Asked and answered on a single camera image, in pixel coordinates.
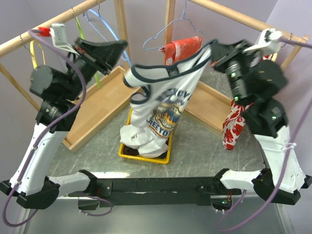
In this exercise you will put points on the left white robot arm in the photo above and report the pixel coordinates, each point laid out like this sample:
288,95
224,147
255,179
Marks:
62,94

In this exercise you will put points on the yellow plastic bin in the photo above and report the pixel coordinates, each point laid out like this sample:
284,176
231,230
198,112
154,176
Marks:
151,142

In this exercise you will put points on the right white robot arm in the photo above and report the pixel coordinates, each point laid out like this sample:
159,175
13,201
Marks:
254,82

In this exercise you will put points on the wooden clothes rack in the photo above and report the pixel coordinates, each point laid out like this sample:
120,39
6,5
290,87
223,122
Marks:
207,104
101,105

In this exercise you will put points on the green hanger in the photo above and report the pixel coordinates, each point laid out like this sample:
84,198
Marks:
83,37

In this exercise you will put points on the right wooden clothes rack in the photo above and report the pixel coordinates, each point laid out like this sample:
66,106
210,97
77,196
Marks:
207,104

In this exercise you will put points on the orange tie-dye garment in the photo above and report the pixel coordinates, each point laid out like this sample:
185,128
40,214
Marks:
180,49

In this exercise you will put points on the yellow hanger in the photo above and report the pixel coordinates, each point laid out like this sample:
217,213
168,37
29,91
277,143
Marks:
33,53

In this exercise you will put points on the blue wire hanger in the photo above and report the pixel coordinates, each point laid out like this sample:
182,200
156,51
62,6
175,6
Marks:
168,29

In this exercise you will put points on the left wooden clothes rack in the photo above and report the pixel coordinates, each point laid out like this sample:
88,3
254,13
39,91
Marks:
101,105

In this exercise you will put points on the white graphic tank top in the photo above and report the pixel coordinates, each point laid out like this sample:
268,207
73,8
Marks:
166,91

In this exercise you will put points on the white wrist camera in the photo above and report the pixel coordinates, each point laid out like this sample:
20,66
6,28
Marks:
268,43
57,32

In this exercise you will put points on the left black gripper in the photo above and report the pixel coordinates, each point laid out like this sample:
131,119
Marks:
100,55

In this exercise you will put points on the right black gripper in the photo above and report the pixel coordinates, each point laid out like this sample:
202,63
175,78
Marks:
221,53

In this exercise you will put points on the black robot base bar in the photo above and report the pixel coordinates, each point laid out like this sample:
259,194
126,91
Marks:
160,191

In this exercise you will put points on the red floral white garment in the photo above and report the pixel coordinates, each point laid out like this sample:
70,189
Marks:
233,125

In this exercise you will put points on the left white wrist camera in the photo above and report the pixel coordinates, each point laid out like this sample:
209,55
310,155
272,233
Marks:
57,32

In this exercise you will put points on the dark navy garment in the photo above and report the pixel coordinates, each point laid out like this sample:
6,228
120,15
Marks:
127,152

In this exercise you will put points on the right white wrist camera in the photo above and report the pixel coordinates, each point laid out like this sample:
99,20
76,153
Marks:
268,43

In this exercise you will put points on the blue plastic hanger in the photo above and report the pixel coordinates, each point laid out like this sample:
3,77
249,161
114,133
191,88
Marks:
103,21

